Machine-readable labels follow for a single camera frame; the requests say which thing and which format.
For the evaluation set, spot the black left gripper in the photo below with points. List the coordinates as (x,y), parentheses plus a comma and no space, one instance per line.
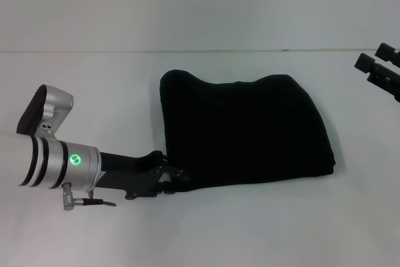
(131,174)

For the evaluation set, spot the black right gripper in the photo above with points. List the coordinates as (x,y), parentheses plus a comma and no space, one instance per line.
(389,87)

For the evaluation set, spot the black shirt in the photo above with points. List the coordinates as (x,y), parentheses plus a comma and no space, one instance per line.
(243,135)

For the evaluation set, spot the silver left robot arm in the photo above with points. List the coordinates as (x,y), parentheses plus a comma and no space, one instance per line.
(47,164)

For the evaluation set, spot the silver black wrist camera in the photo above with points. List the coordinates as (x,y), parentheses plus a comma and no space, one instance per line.
(47,110)

